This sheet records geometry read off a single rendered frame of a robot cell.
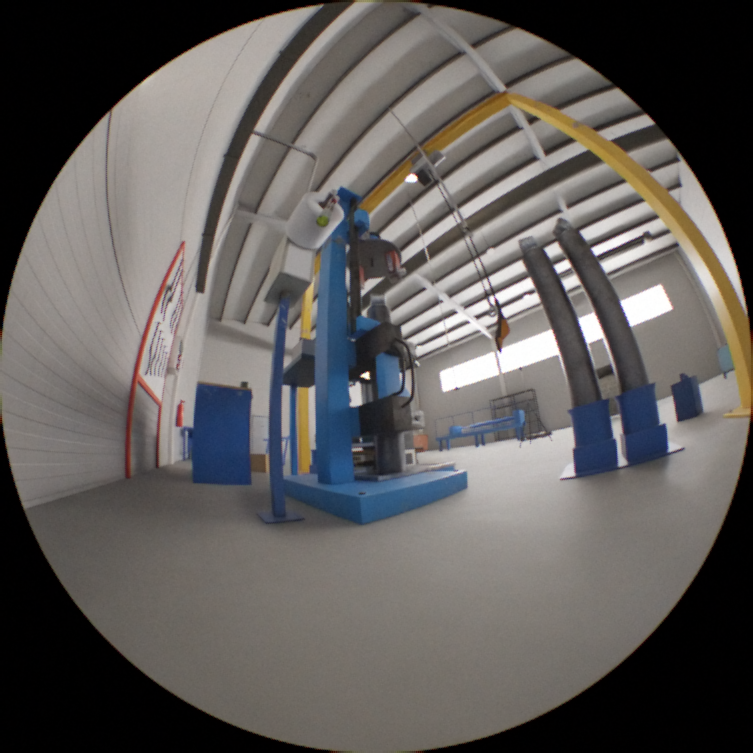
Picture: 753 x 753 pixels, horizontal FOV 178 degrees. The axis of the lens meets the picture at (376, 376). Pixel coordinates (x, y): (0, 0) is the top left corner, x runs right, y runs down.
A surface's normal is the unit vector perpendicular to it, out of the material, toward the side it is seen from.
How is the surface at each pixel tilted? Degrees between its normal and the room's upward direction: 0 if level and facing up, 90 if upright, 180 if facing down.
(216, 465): 90
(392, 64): 173
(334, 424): 90
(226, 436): 90
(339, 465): 90
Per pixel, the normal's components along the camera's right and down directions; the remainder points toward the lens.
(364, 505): 0.63, -0.28
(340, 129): 0.16, 0.96
